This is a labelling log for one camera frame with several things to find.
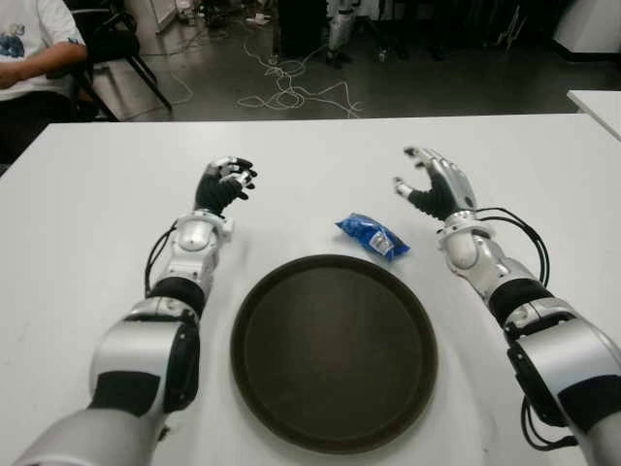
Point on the robot left hand black silver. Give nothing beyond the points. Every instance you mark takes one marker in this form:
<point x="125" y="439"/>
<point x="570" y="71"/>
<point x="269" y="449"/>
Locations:
<point x="216" y="189"/>

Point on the robot right hand black silver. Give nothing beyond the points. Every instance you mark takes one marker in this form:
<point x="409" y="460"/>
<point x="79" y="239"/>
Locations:
<point x="448" y="189"/>

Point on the blue Oreo cookie packet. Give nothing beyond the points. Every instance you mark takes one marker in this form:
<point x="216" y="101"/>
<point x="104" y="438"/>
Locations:
<point x="371" y="235"/>

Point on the robot left arm silver black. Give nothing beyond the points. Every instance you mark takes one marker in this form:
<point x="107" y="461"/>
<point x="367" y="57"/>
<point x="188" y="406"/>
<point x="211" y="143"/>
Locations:
<point x="136" y="349"/>

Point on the robot right arm silver black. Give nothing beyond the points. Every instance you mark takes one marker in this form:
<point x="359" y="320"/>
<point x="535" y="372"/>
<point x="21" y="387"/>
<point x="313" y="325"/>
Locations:
<point x="553" y="359"/>

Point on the white side table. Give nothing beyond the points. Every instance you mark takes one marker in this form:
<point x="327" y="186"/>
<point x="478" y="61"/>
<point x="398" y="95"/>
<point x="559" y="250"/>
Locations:
<point x="601" y="109"/>

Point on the black chair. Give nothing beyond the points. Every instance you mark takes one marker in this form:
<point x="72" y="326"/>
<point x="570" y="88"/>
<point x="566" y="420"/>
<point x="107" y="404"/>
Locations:
<point x="116" y="39"/>

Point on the white leaning board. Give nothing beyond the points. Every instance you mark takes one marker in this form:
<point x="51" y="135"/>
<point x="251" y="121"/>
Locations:
<point x="165" y="12"/>

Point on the standing humanoid robot legs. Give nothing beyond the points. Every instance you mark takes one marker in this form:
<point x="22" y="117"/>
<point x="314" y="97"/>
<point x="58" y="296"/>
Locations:
<point x="339" y="29"/>

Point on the round dark brown tray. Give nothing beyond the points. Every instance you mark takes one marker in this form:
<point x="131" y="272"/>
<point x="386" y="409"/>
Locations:
<point x="335" y="359"/>

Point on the white cabinet black base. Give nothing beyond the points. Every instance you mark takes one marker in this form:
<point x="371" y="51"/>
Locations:
<point x="592" y="24"/>

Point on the seated person white shirt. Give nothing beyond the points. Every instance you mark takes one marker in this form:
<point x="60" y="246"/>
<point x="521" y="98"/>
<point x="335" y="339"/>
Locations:
<point x="29" y="43"/>

